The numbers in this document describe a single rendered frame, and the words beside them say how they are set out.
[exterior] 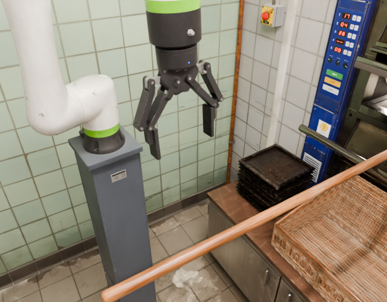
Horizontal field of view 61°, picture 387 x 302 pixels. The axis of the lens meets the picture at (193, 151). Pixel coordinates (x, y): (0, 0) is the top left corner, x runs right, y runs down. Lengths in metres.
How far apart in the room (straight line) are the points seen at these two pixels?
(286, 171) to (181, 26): 1.31
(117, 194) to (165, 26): 0.82
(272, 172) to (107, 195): 0.87
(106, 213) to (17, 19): 0.72
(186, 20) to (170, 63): 0.08
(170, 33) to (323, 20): 1.26
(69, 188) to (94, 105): 1.10
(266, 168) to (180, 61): 1.25
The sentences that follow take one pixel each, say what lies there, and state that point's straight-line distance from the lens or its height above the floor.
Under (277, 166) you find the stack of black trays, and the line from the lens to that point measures 1.78.
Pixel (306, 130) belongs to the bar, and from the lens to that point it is 1.40.
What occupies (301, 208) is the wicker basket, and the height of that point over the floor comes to 0.75.
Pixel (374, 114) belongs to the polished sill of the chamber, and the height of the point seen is 1.16.
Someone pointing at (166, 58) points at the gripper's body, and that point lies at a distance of 0.58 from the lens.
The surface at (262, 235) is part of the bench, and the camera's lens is 1.71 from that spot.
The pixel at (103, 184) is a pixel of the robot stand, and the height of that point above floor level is 1.09.
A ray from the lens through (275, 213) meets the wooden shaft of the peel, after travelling 0.94.
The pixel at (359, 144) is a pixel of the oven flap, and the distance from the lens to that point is 1.74.
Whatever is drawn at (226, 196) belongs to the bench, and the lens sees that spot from 1.89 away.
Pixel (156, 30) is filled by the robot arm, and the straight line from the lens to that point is 0.57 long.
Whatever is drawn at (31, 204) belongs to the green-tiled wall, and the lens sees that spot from 2.11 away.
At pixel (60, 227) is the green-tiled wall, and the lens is 2.27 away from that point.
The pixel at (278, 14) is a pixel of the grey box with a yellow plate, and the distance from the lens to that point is 1.89.
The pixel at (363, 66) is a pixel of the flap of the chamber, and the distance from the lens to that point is 1.47.
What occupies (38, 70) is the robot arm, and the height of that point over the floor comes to 1.54.
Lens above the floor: 1.85
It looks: 35 degrees down
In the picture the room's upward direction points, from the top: straight up
